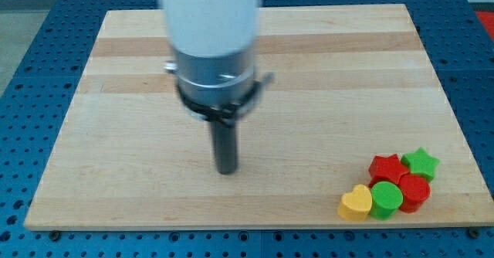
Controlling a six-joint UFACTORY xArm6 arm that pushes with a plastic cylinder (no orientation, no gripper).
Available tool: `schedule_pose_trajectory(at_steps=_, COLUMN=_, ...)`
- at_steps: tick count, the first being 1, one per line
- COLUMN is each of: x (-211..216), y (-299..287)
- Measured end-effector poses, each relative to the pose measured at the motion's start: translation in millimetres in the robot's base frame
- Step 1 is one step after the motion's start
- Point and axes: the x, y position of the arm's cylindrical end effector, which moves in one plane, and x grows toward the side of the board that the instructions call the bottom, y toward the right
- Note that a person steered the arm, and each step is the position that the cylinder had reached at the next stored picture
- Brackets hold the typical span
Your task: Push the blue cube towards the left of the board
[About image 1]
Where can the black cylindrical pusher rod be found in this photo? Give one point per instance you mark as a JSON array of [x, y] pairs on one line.
[[224, 146]]

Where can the silver tool flange with clamp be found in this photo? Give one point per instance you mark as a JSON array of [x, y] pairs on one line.
[[218, 89]]

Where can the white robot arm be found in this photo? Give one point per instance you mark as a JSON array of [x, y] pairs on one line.
[[213, 43]]

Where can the wooden board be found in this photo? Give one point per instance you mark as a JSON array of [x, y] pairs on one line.
[[350, 82]]

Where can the yellow heart block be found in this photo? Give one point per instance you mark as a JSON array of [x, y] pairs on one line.
[[355, 206]]

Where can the red star block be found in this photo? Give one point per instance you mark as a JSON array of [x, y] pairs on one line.
[[387, 169]]

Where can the green cylinder block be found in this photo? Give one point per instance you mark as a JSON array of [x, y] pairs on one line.
[[387, 198]]

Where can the green star block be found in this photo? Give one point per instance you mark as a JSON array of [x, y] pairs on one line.
[[421, 163]]

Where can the red cylinder block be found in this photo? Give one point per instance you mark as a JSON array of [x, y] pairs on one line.
[[415, 190]]

